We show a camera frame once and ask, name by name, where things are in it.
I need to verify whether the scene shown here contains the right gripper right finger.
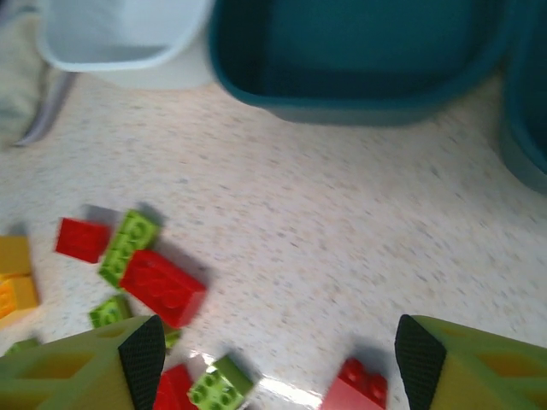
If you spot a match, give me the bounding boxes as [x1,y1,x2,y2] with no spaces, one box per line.
[394,314,547,410]

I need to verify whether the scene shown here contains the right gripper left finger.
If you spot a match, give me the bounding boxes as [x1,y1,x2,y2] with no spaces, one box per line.
[0,314,167,410]

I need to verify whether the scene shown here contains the small green lego brick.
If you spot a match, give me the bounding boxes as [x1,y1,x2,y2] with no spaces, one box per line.
[88,294,134,331]
[163,327,183,350]
[3,337,42,356]

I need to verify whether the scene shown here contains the yellow lego brick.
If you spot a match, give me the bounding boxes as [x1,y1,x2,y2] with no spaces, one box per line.
[0,274,41,331]
[0,235,33,277]

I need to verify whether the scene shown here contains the large red lego brick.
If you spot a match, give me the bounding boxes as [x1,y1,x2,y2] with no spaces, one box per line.
[119,249,209,330]

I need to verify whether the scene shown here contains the long green lego brick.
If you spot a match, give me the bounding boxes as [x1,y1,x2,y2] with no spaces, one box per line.
[187,355,256,410]
[97,209,162,290]

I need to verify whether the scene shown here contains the small red lego brick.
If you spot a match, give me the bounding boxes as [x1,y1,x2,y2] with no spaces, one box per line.
[54,217,114,265]

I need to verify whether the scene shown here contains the teal plastic container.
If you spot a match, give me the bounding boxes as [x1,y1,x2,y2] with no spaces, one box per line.
[208,0,514,127]
[498,0,547,194]

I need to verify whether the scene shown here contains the beige cloth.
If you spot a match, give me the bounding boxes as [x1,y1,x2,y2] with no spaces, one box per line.
[0,11,56,147]

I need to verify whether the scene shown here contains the white plastic container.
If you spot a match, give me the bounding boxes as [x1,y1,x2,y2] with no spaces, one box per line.
[36,0,215,91]

